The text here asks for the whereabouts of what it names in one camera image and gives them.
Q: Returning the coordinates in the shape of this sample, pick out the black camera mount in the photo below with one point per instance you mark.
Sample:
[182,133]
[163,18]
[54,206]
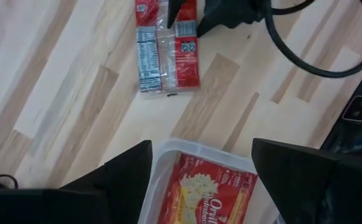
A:
[349,137]

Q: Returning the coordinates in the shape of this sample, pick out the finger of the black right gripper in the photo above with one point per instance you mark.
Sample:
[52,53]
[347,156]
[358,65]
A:
[175,11]
[230,12]

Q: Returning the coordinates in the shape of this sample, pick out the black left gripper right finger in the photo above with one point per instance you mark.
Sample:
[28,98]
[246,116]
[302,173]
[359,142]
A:
[317,193]

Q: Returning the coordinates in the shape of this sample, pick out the red popcorn bag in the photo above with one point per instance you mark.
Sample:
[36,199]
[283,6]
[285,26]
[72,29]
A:
[187,62]
[205,199]

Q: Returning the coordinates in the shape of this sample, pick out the clear plastic bin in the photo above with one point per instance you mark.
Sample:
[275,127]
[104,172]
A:
[168,149]

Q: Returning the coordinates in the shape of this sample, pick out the silver table-level camera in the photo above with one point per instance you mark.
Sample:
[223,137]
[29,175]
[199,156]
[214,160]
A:
[359,108]

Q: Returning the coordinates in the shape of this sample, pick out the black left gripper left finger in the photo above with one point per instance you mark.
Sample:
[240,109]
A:
[74,208]

